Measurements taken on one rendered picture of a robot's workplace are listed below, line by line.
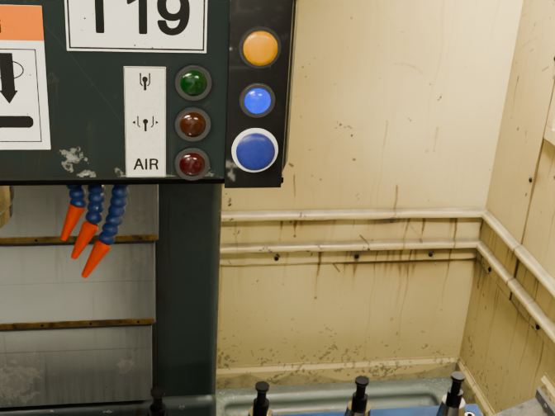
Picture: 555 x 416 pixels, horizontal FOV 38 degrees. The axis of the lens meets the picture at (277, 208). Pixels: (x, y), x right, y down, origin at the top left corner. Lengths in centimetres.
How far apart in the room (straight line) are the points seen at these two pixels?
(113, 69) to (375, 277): 142
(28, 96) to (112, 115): 6
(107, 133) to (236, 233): 122
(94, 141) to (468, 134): 133
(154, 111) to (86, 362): 94
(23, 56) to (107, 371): 98
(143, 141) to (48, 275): 81
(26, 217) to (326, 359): 96
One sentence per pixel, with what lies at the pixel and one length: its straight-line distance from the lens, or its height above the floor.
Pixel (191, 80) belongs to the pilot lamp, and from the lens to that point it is 60.
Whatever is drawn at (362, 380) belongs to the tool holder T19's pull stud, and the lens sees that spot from 90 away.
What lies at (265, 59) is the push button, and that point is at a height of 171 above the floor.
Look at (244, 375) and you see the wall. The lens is 202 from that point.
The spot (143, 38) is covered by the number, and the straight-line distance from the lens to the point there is 59.
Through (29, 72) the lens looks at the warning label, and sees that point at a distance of 61.
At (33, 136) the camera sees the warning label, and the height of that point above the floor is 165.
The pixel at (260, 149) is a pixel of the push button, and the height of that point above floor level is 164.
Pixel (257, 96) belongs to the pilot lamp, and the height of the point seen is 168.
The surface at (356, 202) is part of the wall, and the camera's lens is 183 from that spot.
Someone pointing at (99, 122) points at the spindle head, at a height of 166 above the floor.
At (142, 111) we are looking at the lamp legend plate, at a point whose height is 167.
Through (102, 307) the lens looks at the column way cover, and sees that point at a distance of 143.
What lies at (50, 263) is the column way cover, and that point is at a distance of 139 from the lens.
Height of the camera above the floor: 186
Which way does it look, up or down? 25 degrees down
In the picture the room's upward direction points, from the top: 4 degrees clockwise
